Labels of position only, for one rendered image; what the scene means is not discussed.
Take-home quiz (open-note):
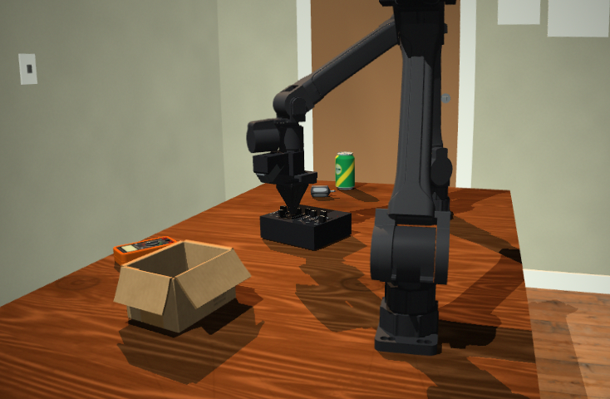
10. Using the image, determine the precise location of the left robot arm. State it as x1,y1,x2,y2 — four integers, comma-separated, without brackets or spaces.
370,0,456,356

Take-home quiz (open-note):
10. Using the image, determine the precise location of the open brown cardboard box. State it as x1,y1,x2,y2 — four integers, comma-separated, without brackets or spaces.
113,240,252,333

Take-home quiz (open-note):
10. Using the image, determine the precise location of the dark grey fader panel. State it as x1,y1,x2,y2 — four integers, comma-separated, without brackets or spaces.
260,204,352,250

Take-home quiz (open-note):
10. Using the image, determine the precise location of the orange digital multimeter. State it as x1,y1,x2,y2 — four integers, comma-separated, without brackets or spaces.
113,236,177,265

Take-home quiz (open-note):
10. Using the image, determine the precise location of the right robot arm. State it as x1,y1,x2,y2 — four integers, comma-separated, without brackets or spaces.
246,13,453,211

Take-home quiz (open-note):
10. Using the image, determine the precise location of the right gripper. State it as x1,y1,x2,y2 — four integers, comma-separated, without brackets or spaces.
269,149,317,214

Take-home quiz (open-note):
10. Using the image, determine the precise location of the green drink can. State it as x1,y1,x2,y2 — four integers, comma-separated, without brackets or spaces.
335,152,355,190

